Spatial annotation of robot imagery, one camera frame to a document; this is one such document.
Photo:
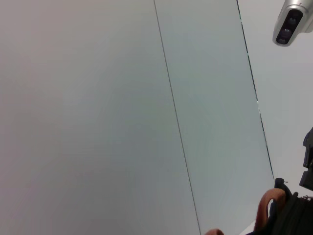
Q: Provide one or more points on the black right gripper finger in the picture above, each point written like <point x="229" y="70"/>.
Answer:
<point x="309" y="151"/>
<point x="306" y="181"/>

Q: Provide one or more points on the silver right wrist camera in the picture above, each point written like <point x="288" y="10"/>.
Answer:
<point x="289" y="23"/>

